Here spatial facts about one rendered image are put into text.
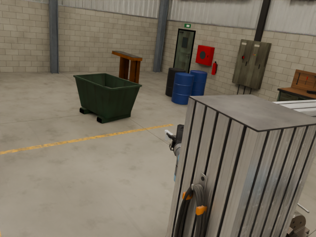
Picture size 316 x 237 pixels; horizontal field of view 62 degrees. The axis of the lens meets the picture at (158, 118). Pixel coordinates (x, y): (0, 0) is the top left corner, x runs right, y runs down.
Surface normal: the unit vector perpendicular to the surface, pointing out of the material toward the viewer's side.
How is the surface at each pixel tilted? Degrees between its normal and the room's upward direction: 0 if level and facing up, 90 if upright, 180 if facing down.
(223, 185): 90
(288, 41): 90
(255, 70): 90
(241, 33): 90
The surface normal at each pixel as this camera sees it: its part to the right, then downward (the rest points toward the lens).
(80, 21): 0.59, 0.34
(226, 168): -0.87, 0.07
